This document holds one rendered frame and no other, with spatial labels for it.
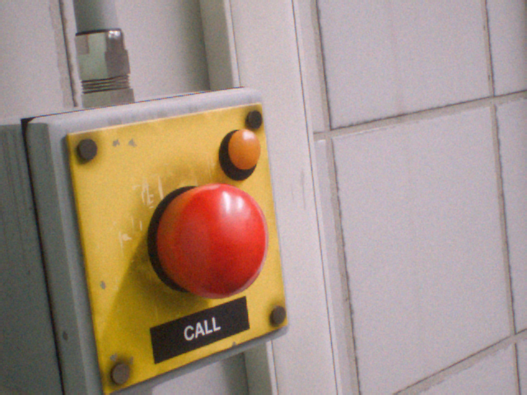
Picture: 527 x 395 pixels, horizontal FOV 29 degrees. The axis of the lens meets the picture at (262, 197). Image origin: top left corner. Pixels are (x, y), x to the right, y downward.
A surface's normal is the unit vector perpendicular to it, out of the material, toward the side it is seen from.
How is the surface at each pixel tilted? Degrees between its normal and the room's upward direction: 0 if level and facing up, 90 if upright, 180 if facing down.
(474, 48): 90
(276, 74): 90
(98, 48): 87
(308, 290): 90
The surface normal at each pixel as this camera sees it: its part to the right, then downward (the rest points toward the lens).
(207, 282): 0.30, 0.46
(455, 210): 0.70, 0.01
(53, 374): -0.71, 0.18
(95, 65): -0.26, 0.16
